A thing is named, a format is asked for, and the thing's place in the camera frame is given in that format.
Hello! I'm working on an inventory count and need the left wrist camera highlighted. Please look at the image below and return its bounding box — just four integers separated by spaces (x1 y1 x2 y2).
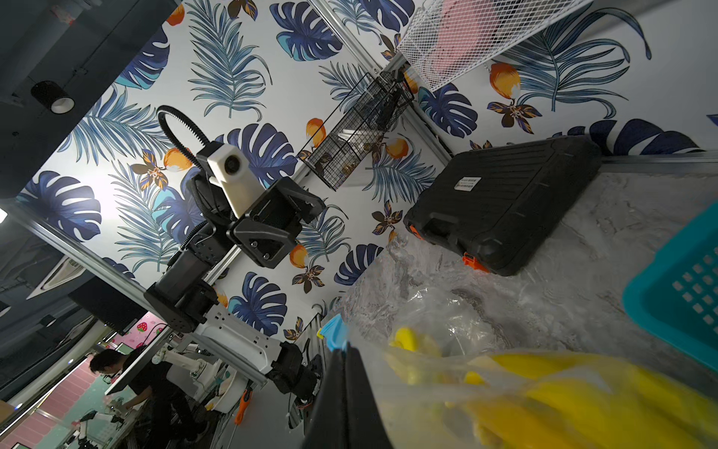
196 141 265 218

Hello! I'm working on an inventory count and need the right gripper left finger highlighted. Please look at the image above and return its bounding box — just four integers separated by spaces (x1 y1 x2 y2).
301 350 349 449

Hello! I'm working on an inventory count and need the pink triangular item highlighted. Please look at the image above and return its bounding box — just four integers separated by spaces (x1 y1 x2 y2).
429 1 499 78

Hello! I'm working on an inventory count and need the clear zip-top bag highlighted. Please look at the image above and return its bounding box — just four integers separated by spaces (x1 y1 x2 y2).
305 256 717 448

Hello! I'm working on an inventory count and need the teal plastic basket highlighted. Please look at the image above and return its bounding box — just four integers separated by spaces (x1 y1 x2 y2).
623 204 717 370

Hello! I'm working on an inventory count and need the black plastic tool case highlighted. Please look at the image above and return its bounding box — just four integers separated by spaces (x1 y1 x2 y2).
403 137 602 277

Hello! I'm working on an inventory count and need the yellow banana bunch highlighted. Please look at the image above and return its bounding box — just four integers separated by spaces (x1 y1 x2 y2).
375 327 717 448

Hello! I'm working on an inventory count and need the black wire basket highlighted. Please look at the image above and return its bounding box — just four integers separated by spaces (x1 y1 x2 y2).
297 71 414 191

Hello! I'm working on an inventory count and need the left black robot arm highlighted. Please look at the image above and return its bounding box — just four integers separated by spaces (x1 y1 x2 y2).
144 105 326 405

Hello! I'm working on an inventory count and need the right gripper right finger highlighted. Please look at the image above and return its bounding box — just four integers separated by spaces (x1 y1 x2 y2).
344 345 393 449

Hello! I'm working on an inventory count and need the white wire wall basket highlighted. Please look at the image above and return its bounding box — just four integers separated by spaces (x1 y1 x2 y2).
398 0 588 91

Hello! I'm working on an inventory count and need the person in background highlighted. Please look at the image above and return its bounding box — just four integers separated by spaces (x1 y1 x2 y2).
90 346 209 449

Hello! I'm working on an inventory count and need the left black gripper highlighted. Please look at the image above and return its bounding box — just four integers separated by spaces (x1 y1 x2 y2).
226 178 326 269

